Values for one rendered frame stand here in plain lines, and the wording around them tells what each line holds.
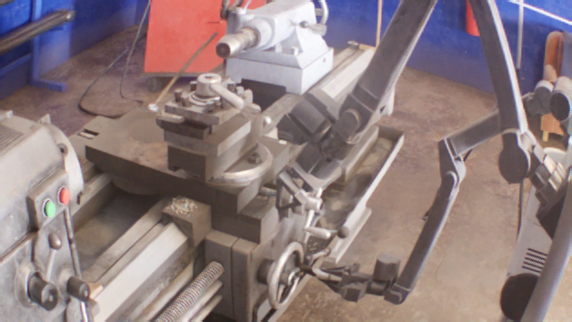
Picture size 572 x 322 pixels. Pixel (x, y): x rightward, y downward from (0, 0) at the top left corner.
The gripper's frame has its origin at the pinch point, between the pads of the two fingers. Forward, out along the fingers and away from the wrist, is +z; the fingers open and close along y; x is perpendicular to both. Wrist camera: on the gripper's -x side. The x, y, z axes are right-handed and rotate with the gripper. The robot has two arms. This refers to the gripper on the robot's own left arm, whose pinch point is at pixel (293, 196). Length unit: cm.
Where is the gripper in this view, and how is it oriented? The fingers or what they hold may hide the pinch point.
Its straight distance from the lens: 144.0
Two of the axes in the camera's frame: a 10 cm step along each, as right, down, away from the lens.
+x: 6.9, 7.0, -1.7
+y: -5.3, 3.4, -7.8
